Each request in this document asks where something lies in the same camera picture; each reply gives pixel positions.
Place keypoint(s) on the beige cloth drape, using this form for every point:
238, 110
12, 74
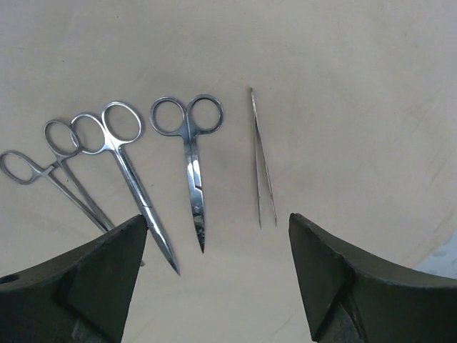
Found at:
356, 104

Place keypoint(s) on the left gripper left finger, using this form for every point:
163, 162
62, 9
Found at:
82, 295

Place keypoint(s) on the steel surgical scissors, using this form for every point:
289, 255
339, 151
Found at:
188, 131

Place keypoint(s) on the steel tweezers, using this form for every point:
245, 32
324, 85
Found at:
260, 162

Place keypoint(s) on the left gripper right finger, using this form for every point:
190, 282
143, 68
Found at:
351, 295

